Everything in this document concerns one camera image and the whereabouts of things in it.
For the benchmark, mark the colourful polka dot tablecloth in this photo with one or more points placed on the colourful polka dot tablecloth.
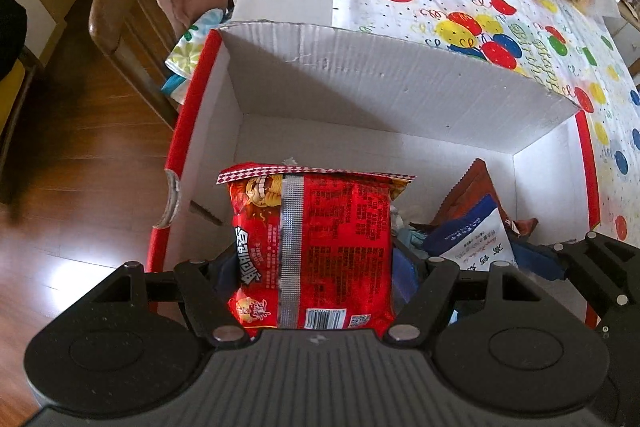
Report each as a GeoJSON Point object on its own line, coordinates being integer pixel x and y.
{"type": "Point", "coordinates": [548, 41]}

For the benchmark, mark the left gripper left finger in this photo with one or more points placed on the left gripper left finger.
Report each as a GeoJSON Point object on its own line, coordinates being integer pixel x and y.
{"type": "Point", "coordinates": [208, 316]}

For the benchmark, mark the brown foil snack bag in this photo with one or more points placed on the brown foil snack bag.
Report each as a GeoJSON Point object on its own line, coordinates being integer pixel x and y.
{"type": "Point", "coordinates": [472, 187]}

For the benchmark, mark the red instant noodle packet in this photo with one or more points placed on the red instant noodle packet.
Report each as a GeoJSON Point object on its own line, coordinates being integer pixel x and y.
{"type": "Point", "coordinates": [314, 247]}

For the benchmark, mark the light blue snack packet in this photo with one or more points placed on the light blue snack packet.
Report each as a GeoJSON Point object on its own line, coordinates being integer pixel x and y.
{"type": "Point", "coordinates": [401, 220]}

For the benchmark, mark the red white cardboard box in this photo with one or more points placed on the red white cardboard box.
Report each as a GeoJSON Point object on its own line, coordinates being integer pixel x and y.
{"type": "Point", "coordinates": [332, 98]}

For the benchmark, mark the white blue snack packet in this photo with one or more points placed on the white blue snack packet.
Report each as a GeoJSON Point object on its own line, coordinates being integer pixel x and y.
{"type": "Point", "coordinates": [474, 241]}

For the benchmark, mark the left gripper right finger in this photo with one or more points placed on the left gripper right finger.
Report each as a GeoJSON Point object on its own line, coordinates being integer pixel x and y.
{"type": "Point", "coordinates": [424, 299]}

